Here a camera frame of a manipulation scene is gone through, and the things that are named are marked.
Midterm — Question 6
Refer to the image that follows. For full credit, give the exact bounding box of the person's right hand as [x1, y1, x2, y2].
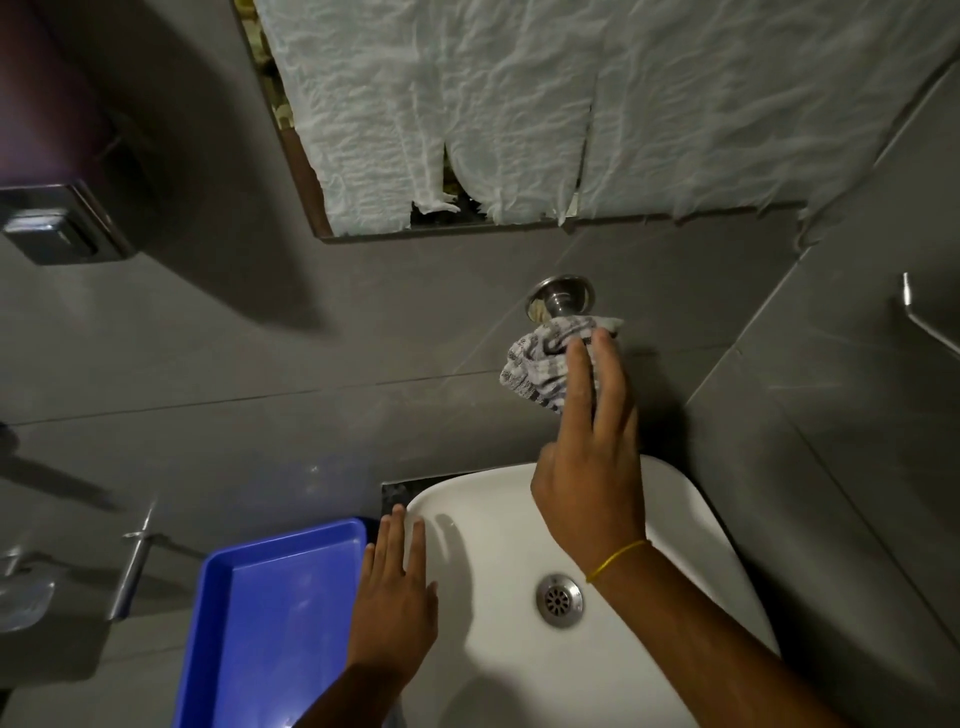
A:
[531, 328, 648, 580]

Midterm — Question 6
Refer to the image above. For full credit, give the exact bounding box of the person's left hand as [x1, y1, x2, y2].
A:
[346, 504, 440, 681]

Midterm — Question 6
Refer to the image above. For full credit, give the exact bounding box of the grey checked cleaning cloth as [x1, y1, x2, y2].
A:
[499, 314, 626, 414]

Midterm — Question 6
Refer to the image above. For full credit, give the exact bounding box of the person's left forearm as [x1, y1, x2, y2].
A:
[292, 662, 412, 728]

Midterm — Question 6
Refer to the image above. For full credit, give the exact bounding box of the person's right forearm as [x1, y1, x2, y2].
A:
[591, 543, 852, 728]

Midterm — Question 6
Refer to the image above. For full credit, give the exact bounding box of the white ceramic sink basin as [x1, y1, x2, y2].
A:
[400, 453, 782, 728]

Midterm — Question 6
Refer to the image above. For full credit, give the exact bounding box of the steel sink drain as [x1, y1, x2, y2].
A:
[534, 573, 585, 630]

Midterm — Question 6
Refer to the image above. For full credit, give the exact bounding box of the blue plastic tray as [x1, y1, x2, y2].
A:
[171, 516, 369, 728]

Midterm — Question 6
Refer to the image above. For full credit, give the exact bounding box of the yellow thread wristband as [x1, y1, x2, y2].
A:
[586, 539, 651, 585]

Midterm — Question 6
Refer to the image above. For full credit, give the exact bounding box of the crumpled white paper sheet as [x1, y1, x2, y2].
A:
[576, 0, 960, 226]
[253, 0, 603, 239]

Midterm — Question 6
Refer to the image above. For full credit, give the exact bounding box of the steel towel bar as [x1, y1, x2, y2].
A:
[900, 270, 960, 359]

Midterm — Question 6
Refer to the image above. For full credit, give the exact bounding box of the glass soap dish holder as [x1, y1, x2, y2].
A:
[0, 546, 59, 636]

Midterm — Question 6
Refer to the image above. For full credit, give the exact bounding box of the steel wall tap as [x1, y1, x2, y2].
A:
[525, 274, 596, 326]

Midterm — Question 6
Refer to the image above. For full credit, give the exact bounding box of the wall mirror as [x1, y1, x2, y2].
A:
[231, 0, 960, 243]

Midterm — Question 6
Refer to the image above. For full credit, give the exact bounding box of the wall soap dispenser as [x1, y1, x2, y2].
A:
[0, 0, 138, 268]

